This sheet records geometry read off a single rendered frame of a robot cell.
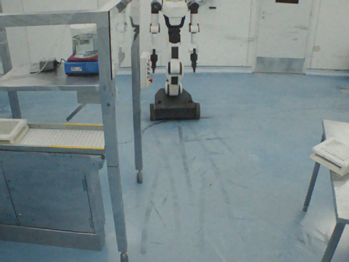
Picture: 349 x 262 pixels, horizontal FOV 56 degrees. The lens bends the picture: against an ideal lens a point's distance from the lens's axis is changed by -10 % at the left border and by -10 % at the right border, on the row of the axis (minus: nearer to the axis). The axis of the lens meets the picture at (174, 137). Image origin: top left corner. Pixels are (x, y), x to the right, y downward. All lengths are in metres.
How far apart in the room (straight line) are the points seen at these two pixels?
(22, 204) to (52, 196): 0.26
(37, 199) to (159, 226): 0.98
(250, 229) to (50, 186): 1.54
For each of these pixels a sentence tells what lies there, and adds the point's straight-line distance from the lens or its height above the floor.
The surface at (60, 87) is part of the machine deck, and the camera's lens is 1.84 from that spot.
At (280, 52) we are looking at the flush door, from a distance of 6.11.
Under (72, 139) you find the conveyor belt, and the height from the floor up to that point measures 0.89.
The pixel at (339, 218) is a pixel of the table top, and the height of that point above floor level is 0.85.
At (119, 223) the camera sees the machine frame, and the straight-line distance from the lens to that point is 2.27.
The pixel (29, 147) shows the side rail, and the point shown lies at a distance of 2.17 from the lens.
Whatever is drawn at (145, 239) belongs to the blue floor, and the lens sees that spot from 2.74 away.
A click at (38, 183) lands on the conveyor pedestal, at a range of 2.38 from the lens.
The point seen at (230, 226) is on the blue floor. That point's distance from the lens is 2.88.
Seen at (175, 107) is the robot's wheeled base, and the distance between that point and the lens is 4.17.
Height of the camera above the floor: 1.99
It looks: 30 degrees down
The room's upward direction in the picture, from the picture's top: 1 degrees clockwise
